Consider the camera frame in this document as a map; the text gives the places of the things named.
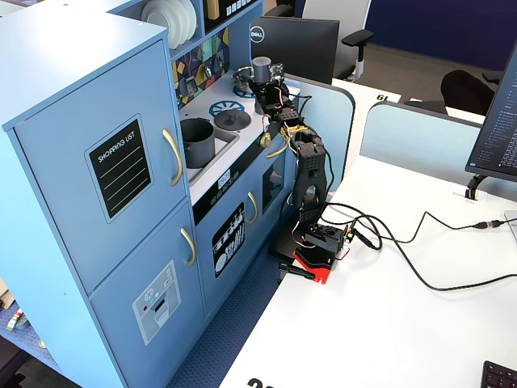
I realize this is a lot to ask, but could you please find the black Dell monitor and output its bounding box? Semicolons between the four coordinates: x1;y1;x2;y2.
249;16;342;86

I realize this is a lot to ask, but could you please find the green white small box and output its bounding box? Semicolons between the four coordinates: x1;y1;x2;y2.
5;307;27;333

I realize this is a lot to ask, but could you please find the light blue desk divider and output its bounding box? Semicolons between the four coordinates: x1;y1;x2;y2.
359;100;486;191
278;71;357;196

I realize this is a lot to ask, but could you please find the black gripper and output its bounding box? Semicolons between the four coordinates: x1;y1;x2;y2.
246;78;292;117

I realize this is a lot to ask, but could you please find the dark gray pot lid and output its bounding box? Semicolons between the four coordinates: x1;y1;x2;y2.
213;109;252;132

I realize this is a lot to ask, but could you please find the red robot base mount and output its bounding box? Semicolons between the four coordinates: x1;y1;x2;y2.
293;247;338;286

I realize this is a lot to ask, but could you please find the dark gray toy pot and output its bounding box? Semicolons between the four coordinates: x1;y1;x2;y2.
179;116;216;170

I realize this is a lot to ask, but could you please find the blue toy kitchen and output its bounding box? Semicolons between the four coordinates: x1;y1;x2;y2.
0;0;303;388

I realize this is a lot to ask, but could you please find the thick black power cable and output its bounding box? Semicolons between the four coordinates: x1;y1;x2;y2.
322;201;517;293

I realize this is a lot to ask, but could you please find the black keyboard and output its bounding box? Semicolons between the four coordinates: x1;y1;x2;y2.
480;360;517;388

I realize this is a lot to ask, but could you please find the white office chair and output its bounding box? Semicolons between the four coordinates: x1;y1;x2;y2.
301;0;375;82

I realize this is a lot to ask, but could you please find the gray salt shaker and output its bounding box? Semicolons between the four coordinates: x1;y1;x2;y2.
250;55;273;85

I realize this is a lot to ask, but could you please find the black table clamp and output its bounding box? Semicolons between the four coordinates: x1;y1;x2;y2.
278;261;317;283

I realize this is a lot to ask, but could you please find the thin black USB cable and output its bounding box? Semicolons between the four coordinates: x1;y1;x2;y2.
350;210;506;251

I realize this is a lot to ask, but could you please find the shiny metal lidded pot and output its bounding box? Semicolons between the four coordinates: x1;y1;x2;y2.
233;65;257;95

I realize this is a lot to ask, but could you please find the monitor with lit screen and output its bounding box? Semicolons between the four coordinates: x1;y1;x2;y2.
464;40;517;184

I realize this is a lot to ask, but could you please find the black monitor stand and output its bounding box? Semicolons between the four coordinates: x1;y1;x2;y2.
464;173;490;201

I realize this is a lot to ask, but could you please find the gray laptop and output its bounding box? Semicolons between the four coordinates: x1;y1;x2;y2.
503;209;517;240

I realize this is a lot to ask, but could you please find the black office chair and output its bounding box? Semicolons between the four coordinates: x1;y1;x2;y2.
264;0;298;19
439;69;506;116

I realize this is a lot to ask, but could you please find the dark blue partition panel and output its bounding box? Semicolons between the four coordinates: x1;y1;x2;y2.
362;0;517;73

